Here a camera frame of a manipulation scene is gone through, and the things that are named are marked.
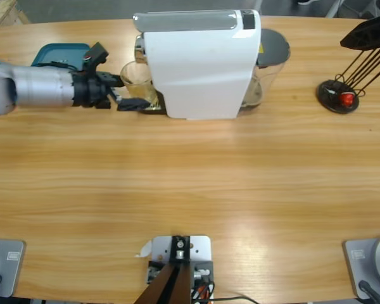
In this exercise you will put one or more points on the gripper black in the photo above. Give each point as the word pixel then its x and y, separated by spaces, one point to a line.
pixel 88 92

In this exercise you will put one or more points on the white capsule coffee machine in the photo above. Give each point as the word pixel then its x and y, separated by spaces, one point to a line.
pixel 202 73

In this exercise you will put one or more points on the teal plastic tray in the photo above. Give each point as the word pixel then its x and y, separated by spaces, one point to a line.
pixel 63 52

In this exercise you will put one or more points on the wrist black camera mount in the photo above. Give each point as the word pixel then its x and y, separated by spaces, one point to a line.
pixel 95 55

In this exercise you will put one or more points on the arm grey base plate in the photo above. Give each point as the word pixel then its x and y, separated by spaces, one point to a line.
pixel 367 263
pixel 9 263

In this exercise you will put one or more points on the white metal frame leg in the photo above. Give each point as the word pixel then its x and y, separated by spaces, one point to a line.
pixel 333 9

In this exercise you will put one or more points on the white mounting block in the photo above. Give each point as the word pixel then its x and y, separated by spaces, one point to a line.
pixel 199 250

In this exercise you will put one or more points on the red coffee capsule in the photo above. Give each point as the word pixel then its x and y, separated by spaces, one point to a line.
pixel 346 98

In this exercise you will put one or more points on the wooden crate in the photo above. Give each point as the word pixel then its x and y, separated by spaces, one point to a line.
pixel 3 12

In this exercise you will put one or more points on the clear glass cup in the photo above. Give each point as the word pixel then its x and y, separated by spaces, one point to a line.
pixel 137 82

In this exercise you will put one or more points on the white tape tag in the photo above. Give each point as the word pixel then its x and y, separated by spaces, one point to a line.
pixel 145 250

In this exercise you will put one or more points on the clear water tank dark lid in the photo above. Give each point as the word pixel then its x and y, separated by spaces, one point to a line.
pixel 272 47

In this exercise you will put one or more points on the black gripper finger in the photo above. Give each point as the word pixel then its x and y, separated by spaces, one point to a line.
pixel 370 35

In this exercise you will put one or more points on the dark camera post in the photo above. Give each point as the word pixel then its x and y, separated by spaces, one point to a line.
pixel 174 285

